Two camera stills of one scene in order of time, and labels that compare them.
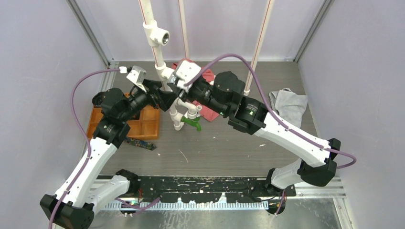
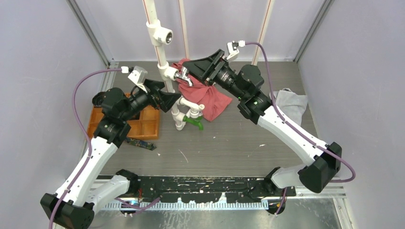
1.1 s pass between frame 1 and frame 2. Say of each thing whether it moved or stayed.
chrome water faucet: moved
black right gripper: moved
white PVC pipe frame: stayed
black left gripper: stayed
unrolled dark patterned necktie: stayed
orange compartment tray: stayed
